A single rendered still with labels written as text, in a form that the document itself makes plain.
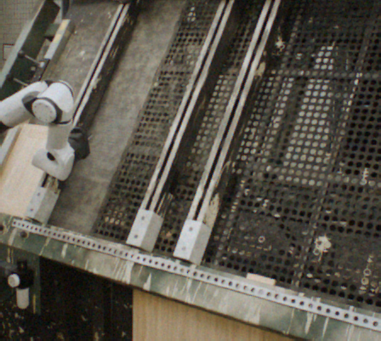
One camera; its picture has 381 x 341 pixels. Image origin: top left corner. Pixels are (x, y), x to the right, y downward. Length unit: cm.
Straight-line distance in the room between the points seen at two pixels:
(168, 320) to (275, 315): 64
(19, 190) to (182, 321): 87
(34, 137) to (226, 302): 123
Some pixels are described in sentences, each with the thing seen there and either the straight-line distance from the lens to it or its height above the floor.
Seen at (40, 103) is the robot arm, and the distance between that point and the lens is 180.
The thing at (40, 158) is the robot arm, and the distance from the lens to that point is 201.
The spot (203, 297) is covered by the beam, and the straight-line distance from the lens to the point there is 184.
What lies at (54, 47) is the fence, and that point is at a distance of 286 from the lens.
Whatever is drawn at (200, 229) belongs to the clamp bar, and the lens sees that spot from 190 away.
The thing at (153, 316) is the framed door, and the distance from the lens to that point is 232.
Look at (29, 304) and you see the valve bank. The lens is 241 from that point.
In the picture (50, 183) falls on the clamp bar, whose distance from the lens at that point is 238.
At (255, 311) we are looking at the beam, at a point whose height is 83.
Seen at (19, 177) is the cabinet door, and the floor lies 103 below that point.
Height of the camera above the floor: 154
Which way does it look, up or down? 9 degrees down
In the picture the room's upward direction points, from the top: 1 degrees clockwise
